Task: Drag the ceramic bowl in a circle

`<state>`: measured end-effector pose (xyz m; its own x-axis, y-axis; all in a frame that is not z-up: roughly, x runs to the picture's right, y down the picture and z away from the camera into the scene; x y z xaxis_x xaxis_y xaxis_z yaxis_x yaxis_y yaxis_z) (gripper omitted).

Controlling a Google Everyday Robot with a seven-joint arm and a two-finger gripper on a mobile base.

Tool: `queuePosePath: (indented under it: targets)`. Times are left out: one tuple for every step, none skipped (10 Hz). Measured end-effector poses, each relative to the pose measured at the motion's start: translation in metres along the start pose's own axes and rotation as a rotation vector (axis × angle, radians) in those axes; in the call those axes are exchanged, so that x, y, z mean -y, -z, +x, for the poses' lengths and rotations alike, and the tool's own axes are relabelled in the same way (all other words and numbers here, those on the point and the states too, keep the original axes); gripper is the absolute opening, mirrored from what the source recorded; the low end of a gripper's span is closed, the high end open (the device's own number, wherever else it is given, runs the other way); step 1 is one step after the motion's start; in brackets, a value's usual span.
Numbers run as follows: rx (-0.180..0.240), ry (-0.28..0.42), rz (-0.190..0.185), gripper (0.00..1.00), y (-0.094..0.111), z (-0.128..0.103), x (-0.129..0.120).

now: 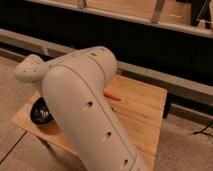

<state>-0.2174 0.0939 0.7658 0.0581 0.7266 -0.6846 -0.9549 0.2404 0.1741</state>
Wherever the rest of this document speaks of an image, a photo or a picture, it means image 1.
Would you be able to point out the orange carrot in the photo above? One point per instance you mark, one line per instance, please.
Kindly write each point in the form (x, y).
(108, 93)

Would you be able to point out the black stand leg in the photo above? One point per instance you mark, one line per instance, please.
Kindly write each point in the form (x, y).
(200, 10)

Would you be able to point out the black ceramic bowl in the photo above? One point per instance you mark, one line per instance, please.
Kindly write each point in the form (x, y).
(39, 113)

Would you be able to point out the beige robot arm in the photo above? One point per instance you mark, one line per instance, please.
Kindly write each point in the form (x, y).
(72, 86)

